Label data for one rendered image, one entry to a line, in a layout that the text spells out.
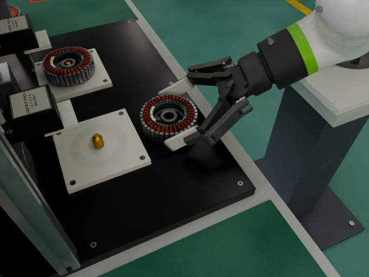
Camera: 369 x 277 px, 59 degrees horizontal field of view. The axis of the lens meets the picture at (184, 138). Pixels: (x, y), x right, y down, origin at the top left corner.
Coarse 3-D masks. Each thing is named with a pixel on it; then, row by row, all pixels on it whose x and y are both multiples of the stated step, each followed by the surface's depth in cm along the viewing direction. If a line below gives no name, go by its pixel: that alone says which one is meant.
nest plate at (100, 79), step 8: (96, 56) 79; (40, 64) 77; (96, 64) 77; (40, 72) 75; (96, 72) 75; (104, 72) 75; (40, 80) 73; (88, 80) 73; (96, 80) 73; (104, 80) 73; (56, 88) 71; (64, 88) 71; (72, 88) 71; (80, 88) 71; (88, 88) 71; (96, 88) 72; (56, 96) 69; (64, 96) 70; (72, 96) 71
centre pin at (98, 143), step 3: (93, 135) 59; (96, 135) 58; (99, 135) 59; (93, 138) 58; (96, 138) 58; (99, 138) 59; (102, 138) 59; (93, 141) 59; (96, 141) 58; (99, 141) 59; (102, 141) 59; (93, 144) 59; (96, 144) 59; (99, 144) 59; (102, 144) 60; (96, 147) 60; (99, 147) 60; (102, 147) 60
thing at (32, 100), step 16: (16, 96) 49; (32, 96) 49; (48, 96) 49; (16, 112) 46; (32, 112) 46; (48, 112) 47; (64, 112) 52; (16, 128) 46; (32, 128) 48; (48, 128) 48; (64, 128) 50
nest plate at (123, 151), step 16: (112, 112) 66; (80, 128) 63; (96, 128) 63; (112, 128) 63; (128, 128) 63; (64, 144) 61; (80, 144) 61; (112, 144) 61; (128, 144) 61; (64, 160) 58; (80, 160) 58; (96, 160) 58; (112, 160) 58; (128, 160) 58; (144, 160) 58; (64, 176) 56; (80, 176) 56; (96, 176) 56; (112, 176) 57
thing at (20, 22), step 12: (0, 24) 62; (12, 24) 62; (24, 24) 62; (0, 36) 60; (12, 36) 61; (24, 36) 62; (36, 36) 67; (0, 48) 61; (12, 48) 62; (24, 48) 63; (36, 48) 65; (48, 48) 66
